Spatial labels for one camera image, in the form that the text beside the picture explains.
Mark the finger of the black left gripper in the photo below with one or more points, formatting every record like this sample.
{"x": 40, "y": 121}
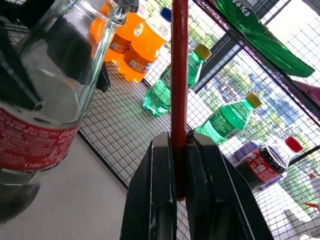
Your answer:
{"x": 103, "y": 80}
{"x": 15, "y": 77}

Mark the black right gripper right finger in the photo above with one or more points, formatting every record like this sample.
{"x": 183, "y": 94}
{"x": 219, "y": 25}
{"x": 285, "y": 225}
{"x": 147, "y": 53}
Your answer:
{"x": 212, "y": 190}

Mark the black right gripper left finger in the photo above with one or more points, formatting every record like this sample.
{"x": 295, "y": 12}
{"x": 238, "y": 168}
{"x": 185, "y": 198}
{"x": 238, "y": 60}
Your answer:
{"x": 152, "y": 190}

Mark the clear glass cola bottle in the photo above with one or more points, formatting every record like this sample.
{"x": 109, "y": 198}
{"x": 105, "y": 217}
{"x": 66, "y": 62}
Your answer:
{"x": 50, "y": 112}

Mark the orange soda plastic bottle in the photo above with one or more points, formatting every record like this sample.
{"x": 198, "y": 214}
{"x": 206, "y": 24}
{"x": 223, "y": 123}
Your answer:
{"x": 122, "y": 40}

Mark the orange soda bottle blue cap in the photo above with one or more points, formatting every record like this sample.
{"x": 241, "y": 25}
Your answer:
{"x": 142, "y": 55}

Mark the green soda bottle yellow cap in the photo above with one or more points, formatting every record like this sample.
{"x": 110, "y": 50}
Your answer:
{"x": 160, "y": 92}
{"x": 227, "y": 120}

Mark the cola plastic bottle red cap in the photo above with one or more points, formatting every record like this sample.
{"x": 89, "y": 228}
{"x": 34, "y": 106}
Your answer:
{"x": 265, "y": 162}

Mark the purple packet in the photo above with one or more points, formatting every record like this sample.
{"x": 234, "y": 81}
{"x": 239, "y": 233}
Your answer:
{"x": 243, "y": 150}

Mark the pink snack bag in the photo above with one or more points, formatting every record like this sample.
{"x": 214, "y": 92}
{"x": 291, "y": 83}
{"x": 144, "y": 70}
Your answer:
{"x": 312, "y": 96}

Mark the green snack bag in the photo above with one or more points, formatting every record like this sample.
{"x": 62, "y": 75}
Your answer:
{"x": 262, "y": 37}

